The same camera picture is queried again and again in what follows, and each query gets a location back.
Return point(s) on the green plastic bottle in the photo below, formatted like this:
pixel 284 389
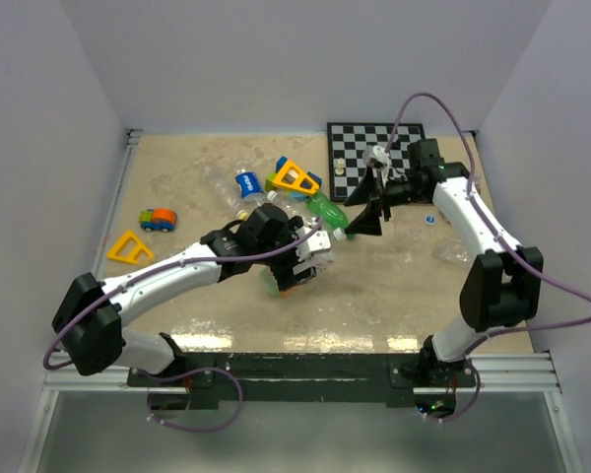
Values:
pixel 333 216

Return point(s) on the clear bottle white cap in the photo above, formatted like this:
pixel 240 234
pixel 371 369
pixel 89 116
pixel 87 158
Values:
pixel 452 250
pixel 290 206

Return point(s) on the clear bottle yellow cap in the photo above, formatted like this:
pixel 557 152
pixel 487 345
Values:
pixel 223 191

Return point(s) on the aluminium frame rail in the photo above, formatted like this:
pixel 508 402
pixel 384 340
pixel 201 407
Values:
pixel 103 236

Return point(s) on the blue pepsi bottle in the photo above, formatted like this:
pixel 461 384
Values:
pixel 250 187

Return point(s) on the colourful toy car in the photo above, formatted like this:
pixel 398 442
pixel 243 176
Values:
pixel 158 220

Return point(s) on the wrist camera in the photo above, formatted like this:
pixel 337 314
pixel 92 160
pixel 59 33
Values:
pixel 375 157
pixel 312 243

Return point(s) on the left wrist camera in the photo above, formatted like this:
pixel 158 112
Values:
pixel 312 243

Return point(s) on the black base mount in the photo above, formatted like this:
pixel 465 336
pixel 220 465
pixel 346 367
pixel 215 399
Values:
pixel 345 378

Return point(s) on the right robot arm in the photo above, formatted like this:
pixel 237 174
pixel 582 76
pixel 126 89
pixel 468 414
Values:
pixel 498 291

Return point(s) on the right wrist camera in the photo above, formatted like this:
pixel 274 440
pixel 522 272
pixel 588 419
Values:
pixel 375 157

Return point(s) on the white green tea bottle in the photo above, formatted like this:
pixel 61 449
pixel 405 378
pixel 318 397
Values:
pixel 279 285

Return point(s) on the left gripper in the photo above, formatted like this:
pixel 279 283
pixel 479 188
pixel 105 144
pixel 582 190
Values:
pixel 286 276

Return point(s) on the yellow triangle toy block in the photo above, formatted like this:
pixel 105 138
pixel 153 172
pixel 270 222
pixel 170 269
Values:
pixel 129 249
pixel 291 177

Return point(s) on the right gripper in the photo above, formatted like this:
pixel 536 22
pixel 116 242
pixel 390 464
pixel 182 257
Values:
pixel 368 223

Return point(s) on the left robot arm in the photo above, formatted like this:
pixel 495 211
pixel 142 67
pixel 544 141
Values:
pixel 219 255

